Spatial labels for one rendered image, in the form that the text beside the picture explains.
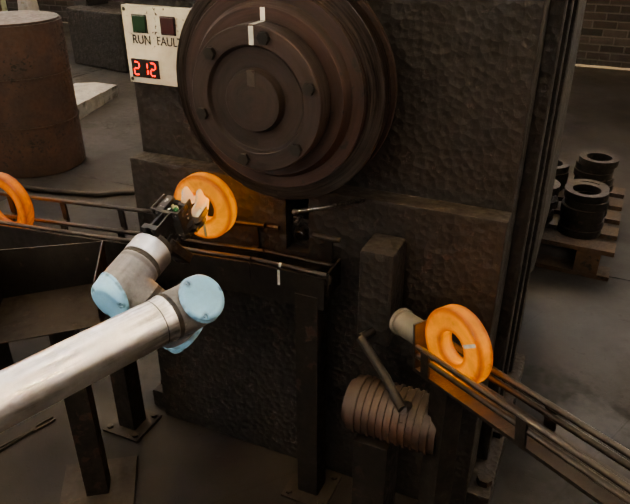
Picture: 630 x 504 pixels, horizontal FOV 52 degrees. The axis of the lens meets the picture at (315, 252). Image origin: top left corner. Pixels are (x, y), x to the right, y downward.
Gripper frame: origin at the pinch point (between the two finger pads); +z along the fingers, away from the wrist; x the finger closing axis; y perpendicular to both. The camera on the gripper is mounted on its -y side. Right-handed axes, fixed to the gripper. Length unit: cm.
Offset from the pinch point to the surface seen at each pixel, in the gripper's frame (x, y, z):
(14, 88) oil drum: 222, -70, 132
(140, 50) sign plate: 23.4, 24.7, 20.1
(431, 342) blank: -59, -12, -16
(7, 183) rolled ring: 65, -8, -1
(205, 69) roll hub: -9.1, 33.5, 0.2
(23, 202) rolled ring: 61, -13, -2
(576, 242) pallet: -82, -111, 135
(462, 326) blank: -65, -2, -17
